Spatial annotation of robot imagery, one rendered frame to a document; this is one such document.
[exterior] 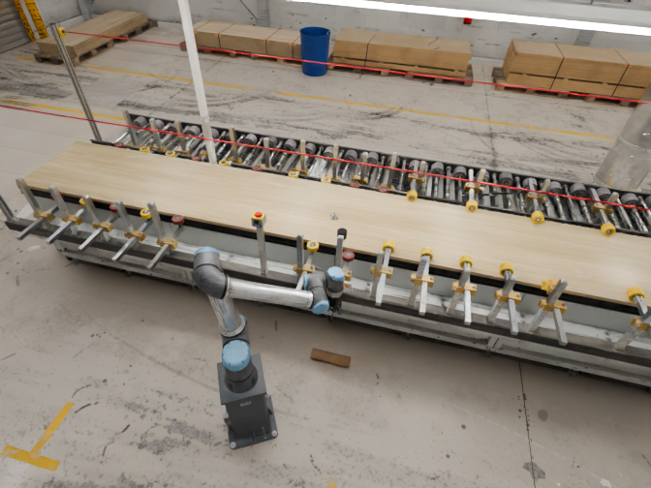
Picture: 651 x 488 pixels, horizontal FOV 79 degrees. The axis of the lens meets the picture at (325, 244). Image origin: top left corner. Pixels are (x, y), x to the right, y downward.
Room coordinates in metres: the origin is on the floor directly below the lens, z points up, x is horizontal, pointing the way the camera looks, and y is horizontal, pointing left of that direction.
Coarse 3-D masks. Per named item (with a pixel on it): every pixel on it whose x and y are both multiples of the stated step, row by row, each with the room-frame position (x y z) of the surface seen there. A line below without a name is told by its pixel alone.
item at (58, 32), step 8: (48, 24) 3.30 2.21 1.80; (56, 24) 3.34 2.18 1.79; (56, 32) 3.30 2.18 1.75; (64, 32) 3.34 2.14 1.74; (56, 40) 3.30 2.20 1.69; (64, 48) 3.32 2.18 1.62; (64, 56) 3.30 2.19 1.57; (72, 64) 3.33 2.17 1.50; (72, 72) 3.30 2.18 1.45; (72, 80) 3.30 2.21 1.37; (80, 88) 3.32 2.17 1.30; (80, 96) 3.29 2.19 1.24; (88, 112) 3.30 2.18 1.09; (96, 128) 3.32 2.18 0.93; (96, 136) 3.30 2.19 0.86
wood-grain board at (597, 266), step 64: (64, 192) 2.37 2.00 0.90; (128, 192) 2.40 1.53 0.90; (192, 192) 2.44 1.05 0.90; (256, 192) 2.48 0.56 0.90; (320, 192) 2.52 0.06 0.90; (384, 256) 1.85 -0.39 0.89; (448, 256) 1.86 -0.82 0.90; (512, 256) 1.89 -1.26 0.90; (576, 256) 1.92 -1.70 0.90; (640, 256) 1.95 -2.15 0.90
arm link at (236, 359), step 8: (224, 344) 1.17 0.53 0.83; (232, 344) 1.14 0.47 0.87; (240, 344) 1.14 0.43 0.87; (248, 344) 1.19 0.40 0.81; (224, 352) 1.09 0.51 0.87; (232, 352) 1.09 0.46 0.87; (240, 352) 1.09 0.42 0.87; (248, 352) 1.10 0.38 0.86; (224, 360) 1.05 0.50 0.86; (232, 360) 1.05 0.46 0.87; (240, 360) 1.05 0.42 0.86; (248, 360) 1.07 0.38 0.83; (232, 368) 1.02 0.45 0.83; (240, 368) 1.03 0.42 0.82; (248, 368) 1.06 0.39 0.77; (232, 376) 1.02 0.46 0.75; (240, 376) 1.03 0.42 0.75; (248, 376) 1.05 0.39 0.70
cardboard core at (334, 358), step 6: (312, 354) 1.58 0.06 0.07; (318, 354) 1.57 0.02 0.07; (324, 354) 1.57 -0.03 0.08; (330, 354) 1.58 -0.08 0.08; (336, 354) 1.58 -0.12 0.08; (324, 360) 1.54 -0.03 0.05; (330, 360) 1.54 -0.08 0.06; (336, 360) 1.54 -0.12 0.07; (342, 360) 1.53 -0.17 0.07; (348, 360) 1.53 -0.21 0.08; (348, 366) 1.51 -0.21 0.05
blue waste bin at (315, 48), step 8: (304, 32) 7.68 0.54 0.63; (312, 32) 7.77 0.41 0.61; (320, 32) 7.76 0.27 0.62; (328, 32) 7.63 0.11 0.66; (304, 40) 7.32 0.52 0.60; (312, 40) 7.26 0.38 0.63; (320, 40) 7.27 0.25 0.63; (328, 40) 7.43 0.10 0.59; (304, 48) 7.34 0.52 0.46; (312, 48) 7.27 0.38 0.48; (320, 48) 7.28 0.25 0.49; (328, 48) 7.49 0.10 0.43; (304, 56) 7.35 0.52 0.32; (312, 56) 7.28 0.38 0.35; (320, 56) 7.29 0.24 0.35; (304, 64) 7.36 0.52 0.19; (312, 64) 7.28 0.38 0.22; (320, 64) 7.30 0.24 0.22; (304, 72) 7.37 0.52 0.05; (312, 72) 7.29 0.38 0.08; (320, 72) 7.31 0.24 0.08
